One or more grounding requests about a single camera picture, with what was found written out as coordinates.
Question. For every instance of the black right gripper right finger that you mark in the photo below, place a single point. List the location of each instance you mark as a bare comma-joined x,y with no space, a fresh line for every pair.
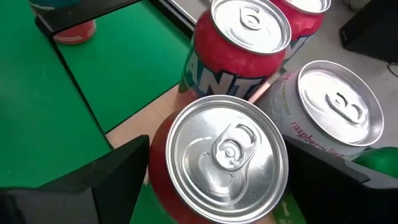
335,196

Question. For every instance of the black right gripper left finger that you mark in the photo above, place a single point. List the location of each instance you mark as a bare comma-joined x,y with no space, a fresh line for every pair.
102,186

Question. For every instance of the green soda can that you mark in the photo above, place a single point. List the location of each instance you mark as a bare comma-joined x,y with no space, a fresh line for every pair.
382,161

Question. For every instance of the white raspberry seltzer can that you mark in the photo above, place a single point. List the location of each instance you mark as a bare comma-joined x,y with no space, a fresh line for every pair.
326,102

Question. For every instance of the red Fanta can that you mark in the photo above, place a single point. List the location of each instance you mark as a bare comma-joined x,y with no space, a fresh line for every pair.
304,25
230,62
227,155
74,34

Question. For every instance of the green table mat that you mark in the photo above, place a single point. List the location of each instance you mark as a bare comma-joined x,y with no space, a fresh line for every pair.
31,109

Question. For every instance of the black equipment base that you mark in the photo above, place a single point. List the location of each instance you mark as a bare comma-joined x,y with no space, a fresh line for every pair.
370,31

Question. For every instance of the black metal rig frame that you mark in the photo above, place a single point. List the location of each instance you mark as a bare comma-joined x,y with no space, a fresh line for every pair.
171,15

